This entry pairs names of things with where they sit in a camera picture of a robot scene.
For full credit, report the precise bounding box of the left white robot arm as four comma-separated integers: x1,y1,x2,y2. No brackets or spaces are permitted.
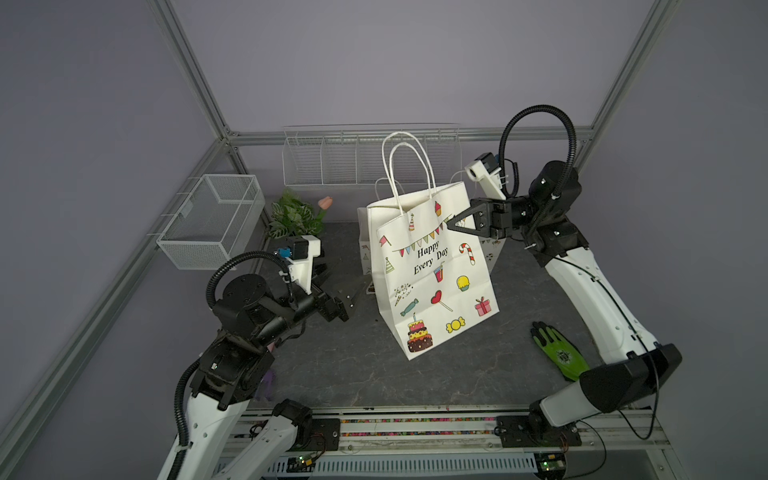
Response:
158,251,372,479

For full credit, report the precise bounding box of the right rear white paper bag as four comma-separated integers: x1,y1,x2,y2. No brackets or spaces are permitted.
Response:
480,238,505,272

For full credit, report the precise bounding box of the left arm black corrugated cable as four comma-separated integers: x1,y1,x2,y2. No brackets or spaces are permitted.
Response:
205,250,295,310

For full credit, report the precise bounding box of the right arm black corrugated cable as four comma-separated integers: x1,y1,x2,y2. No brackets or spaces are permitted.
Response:
499,104,578,199

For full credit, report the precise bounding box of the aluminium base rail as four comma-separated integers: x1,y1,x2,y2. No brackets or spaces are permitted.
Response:
262,405,685,479

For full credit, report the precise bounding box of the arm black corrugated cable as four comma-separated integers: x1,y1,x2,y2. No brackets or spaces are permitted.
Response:
499,104,578,199
205,250,295,310

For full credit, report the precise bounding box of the white wire mesh basket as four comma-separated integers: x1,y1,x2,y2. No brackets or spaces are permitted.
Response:
156,174,265,271

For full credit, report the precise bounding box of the middle white paper bag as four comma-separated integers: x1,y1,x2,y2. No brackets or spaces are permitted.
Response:
357,207,387,302

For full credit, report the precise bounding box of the green black work glove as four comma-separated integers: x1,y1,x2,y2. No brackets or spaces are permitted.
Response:
530,322,591,382

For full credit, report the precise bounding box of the purple small toy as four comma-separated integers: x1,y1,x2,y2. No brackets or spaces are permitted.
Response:
259,367,275,401

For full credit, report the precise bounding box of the pink artificial tulip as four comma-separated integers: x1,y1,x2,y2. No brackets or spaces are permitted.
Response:
318,196,333,210

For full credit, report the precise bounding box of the white party paper bag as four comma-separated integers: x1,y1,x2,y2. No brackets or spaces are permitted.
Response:
367,142,500,360

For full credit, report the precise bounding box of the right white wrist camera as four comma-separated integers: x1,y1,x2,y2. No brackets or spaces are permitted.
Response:
465,152,507,200

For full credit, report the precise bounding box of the green artificial plant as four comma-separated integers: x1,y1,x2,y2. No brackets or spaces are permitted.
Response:
268,188,325,239

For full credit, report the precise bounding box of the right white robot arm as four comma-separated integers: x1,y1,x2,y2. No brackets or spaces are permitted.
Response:
448,153,682,438

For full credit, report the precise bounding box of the white wire wall shelf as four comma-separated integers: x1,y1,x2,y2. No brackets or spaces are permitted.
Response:
282,123,463,186

